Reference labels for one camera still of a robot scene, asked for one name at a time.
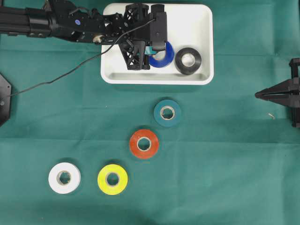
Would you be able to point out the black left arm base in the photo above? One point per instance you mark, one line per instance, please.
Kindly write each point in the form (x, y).
(5, 91)

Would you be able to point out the white plastic case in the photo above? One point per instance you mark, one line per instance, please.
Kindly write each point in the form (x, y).
(188, 25)

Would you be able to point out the red tape roll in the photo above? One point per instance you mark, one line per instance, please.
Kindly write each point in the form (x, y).
(144, 144)

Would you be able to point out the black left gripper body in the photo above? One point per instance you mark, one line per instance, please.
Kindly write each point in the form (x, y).
(113, 29)

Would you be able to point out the blue tape roll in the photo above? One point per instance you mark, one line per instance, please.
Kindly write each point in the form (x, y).
(168, 58)

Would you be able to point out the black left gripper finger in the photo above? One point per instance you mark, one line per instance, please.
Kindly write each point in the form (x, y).
(136, 12)
(133, 53)

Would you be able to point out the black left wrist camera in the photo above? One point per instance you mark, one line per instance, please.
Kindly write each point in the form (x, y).
(158, 27)

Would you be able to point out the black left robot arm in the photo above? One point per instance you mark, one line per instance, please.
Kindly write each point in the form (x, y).
(64, 20)

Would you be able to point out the teal tape roll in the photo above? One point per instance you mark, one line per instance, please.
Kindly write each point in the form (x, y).
(167, 113)

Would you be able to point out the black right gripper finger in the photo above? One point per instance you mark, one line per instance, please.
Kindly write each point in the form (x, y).
(280, 88)
(278, 99)

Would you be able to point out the yellow tape roll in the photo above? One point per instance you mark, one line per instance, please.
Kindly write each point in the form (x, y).
(112, 179)

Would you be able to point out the black tape roll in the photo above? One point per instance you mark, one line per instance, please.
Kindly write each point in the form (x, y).
(188, 60)

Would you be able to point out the white tape roll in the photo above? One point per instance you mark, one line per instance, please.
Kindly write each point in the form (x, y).
(64, 178)

